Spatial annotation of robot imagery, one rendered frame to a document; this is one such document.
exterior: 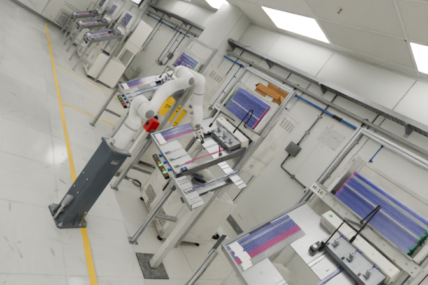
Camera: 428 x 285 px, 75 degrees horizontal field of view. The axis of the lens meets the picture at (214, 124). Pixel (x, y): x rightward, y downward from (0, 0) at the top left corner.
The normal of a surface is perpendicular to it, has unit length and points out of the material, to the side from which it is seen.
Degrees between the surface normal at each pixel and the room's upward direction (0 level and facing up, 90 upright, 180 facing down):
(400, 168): 90
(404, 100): 90
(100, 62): 90
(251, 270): 44
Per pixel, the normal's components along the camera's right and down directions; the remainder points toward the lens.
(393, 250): -0.64, -0.39
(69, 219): 0.62, 0.54
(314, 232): -0.03, -0.84
